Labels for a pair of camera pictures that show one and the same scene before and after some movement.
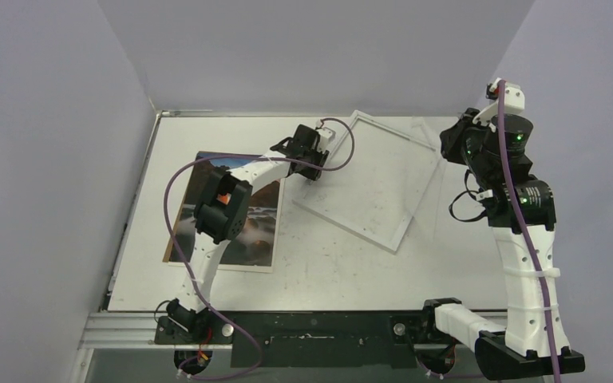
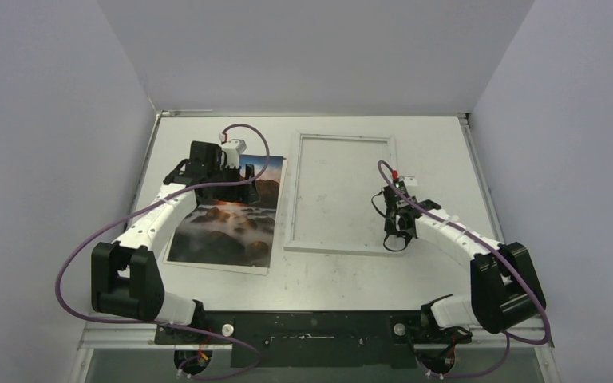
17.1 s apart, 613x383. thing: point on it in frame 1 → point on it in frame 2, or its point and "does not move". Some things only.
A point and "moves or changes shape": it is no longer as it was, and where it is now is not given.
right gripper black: x=455 y=142 → x=396 y=218
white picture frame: x=375 y=196 moves or changes shape
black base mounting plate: x=309 y=339 does not move
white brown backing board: x=255 y=249 does not move
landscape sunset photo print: x=254 y=245 does not move
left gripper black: x=320 y=156 → x=245 y=193
